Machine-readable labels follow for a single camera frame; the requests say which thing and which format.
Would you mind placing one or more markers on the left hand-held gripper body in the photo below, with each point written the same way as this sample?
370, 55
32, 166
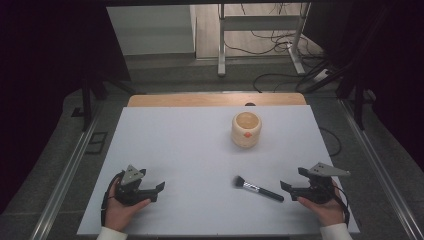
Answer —
131, 195

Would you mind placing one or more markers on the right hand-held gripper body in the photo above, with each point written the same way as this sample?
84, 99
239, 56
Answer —
318, 193

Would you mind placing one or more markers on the black makeup brush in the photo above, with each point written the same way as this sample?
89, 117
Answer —
263, 191

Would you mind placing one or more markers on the cream cup with orange mark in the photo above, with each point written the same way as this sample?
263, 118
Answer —
246, 138

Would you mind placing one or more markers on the person's right hand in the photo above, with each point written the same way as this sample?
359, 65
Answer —
328, 211

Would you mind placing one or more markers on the person's left hand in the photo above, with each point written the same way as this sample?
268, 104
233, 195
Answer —
118, 213

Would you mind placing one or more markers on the white table mat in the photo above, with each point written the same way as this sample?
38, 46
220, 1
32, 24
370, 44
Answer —
186, 160

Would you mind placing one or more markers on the black floor plate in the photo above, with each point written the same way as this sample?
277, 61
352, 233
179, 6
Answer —
96, 143

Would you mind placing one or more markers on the dark round table grommet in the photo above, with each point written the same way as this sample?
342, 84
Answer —
250, 104

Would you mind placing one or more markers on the black metal stand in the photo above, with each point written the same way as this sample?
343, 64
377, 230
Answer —
358, 100
87, 100

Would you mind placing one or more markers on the wooden table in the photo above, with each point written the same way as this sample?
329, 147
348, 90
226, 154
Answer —
206, 99

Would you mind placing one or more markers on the white power strip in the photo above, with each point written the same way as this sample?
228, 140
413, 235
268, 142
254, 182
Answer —
321, 75

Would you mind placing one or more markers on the dark curtain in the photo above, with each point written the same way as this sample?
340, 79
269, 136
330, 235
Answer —
393, 66
40, 83

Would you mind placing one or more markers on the white cabinet panel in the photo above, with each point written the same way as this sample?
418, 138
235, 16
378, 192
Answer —
150, 30

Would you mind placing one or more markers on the grey metal floor rail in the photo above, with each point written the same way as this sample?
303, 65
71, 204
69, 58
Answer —
63, 186
380, 166

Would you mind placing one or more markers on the white metal desk frame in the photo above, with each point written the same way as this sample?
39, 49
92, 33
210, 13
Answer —
260, 22

